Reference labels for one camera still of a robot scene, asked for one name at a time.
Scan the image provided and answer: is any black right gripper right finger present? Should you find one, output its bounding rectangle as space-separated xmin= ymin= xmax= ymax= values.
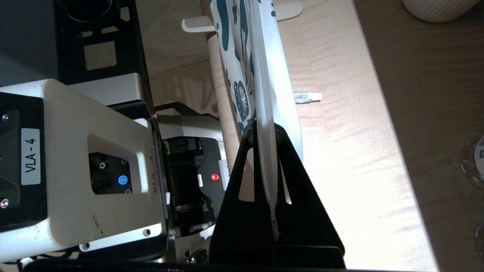
xmin=277 ymin=125 xmax=345 ymax=257

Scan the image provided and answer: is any robot wheeled base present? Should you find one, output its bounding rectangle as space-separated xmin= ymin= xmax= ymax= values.
xmin=153 ymin=102 xmax=231 ymax=272

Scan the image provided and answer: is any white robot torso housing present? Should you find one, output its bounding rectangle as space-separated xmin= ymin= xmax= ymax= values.
xmin=0 ymin=79 xmax=169 ymax=263

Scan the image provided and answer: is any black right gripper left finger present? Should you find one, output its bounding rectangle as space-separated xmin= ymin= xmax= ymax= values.
xmin=210 ymin=123 xmax=273 ymax=248

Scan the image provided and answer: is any white blue horse pouch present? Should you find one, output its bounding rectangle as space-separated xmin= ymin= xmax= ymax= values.
xmin=207 ymin=0 xmax=304 ymax=242

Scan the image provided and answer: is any white plastic comb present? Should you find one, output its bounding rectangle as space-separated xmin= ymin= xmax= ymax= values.
xmin=181 ymin=2 xmax=303 ymax=33

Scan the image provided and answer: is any black torso frame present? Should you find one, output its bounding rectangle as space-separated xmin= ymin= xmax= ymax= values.
xmin=53 ymin=0 xmax=152 ymax=110

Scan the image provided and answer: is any white ribbed ceramic mug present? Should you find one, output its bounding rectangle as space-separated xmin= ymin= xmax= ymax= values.
xmin=402 ymin=0 xmax=482 ymax=23

